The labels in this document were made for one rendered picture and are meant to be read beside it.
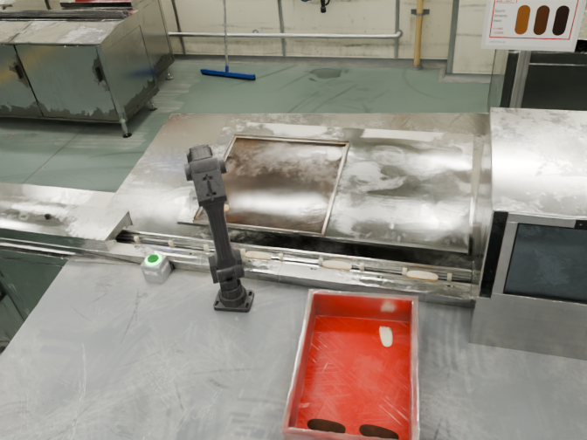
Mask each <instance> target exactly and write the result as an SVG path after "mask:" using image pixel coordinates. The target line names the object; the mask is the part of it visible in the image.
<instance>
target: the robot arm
mask: <svg viewBox="0 0 587 440"><path fill-rule="evenodd" d="M185 153H186V157H187V161H188V164H184V165H183V168H184V173H185V176H186V181H187V182H188V181H193V182H194V187H195V191H196V195H197V201H198V205H199V207H203V208H204V210H205V212H206V214H207V217H208V221H209V225H210V229H211V235H212V239H213V243H214V247H215V251H214V256H211V257H207V258H208V262H209V267H210V270H211V276H212V280H213V284H216V283H219V284H220V289H219V290H218V294H217V297H216V299H215V301H214V304H213V307H214V310H215V311H224V312H238V313H249V312H250V310H251V306H252V301H253V298H254V291H253V290H246V289H245V288H244V287H243V286H242V285H241V281H240V279H241V278H242V277H245V271H244V266H243V262H242V258H241V254H240V250H236V251H235V250H234V249H233V248H232V247H231V242H230V238H229V233H228V229H227V224H226V219H225V214H224V204H225V201H227V197H226V193H225V189H224V183H223V181H224V180H223V178H222V174H225V173H227V171H226V166H225V161H224V158H223V157H218V158H217V157H213V153H212V150H211V147H209V144H208V143H207V144H203V145H198V146H194V147H189V151H187V152H185Z"/></svg>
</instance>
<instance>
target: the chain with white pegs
mask: <svg viewBox="0 0 587 440"><path fill-rule="evenodd" d="M116 240H120V239H116ZM120 241H127V242H134V243H142V244H151V243H143V242H140V239H139V237H138V236H135V237H134V241H129V240H120ZM168 243H169V245H165V244H155V245H162V246H169V247H176V248H184V249H192V250H199V251H210V250H209V246H208V245H207V244H205V245H204V250H201V249H194V248H187V247H179V246H174V244H173V241H172V240H169V241H168ZM212 252H214V251H212ZM271 259H277V260H284V261H291V262H298V263H305V264H313V265H322V263H323V260H322V258H319V259H318V262H319V264H316V263H308V262H301V261H294V260H286V259H284V258H283V253H280V254H279V258H271ZM351 269H355V270H363V271H370V272H380V271H373V270H366V269H364V263H360V269H359V268H351ZM383 273H390V274H397V275H405V276H407V275H406V274H407V268H403V274H402V273H401V274H399V273H395V272H393V273H392V272H383ZM438 279H440V280H448V281H455V282H462V283H469V284H472V282H464V281H458V280H452V274H451V273H448V274H447V279H444V278H438Z"/></svg>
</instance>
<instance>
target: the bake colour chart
mask: <svg viewBox="0 0 587 440"><path fill-rule="evenodd" d="M586 2H587V0H487V6H486V12H485V19H484V26H483V32H482V40H481V47H480V49H502V50H526V51H552V52H574V51H575V48H576V44H577V38H578V34H579V31H580V27H581V23H582V19H583V15H584V9H585V5H586Z"/></svg>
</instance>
